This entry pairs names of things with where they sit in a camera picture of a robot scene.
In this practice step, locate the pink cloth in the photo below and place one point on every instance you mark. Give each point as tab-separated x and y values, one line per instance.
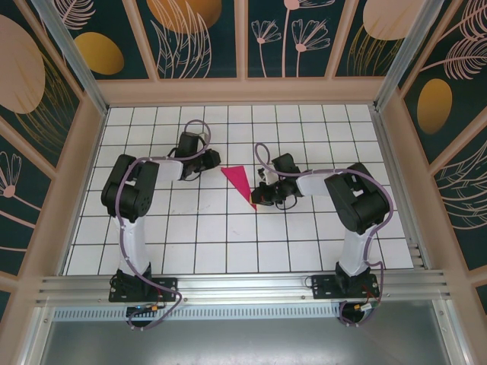
237	176

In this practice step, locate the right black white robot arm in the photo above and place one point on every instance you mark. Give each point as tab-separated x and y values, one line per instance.
357	197

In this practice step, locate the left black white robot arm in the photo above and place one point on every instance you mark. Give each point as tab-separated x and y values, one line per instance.
129	186

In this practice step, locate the grey metal panel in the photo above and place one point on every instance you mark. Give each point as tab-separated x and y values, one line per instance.
247	342

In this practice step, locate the yellow power connector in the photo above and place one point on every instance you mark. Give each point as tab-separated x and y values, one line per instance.
363	306
154	307

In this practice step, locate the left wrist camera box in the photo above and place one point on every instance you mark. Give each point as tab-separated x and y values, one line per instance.
205	135

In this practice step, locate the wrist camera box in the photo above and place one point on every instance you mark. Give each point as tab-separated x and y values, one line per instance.
205	135
269	177

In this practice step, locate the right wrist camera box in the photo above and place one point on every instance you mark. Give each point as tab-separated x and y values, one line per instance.
269	177

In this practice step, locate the long aluminium base rail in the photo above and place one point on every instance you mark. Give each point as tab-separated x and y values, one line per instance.
243	285

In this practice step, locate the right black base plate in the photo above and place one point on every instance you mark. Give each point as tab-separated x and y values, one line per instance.
323	289

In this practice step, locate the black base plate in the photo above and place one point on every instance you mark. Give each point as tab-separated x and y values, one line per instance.
323	289
167	287

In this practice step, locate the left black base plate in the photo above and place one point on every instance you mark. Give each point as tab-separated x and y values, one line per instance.
167	287

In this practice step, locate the aluminium frame post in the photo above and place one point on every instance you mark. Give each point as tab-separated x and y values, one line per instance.
411	57
76	57

